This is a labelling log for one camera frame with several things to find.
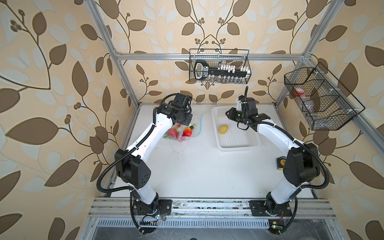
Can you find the clear zip top bag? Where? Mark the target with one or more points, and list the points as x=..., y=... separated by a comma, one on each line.
x=182, y=133

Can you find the red white item in basket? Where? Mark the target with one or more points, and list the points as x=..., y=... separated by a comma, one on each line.
x=297, y=92

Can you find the aluminium front rail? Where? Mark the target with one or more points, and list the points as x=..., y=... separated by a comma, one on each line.
x=303, y=209

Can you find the red yellow mango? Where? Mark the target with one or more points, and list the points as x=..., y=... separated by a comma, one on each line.
x=187, y=132

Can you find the yellow potato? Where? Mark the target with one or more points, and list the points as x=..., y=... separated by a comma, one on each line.
x=223, y=129

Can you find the white plastic basket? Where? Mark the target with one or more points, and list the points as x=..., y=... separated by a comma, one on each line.
x=235, y=139

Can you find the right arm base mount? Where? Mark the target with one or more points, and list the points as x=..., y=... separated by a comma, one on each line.
x=259, y=208

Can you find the yellow black tape measure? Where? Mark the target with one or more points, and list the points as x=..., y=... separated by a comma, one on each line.
x=281, y=163

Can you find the side wire basket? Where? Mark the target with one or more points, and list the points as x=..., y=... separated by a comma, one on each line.
x=328, y=104

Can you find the back wire basket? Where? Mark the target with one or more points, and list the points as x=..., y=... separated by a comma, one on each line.
x=213, y=56

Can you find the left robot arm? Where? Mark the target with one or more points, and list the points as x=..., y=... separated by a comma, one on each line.
x=131, y=164

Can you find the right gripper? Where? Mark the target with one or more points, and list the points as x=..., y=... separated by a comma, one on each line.
x=231, y=113

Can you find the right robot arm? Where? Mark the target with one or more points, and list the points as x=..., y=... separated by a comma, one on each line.
x=303, y=168

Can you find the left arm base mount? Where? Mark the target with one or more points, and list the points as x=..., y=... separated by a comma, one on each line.
x=157, y=208

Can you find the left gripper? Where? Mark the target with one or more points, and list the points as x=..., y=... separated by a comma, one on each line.
x=187, y=121

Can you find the black tool in basket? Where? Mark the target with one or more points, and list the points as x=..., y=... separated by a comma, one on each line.
x=220, y=72

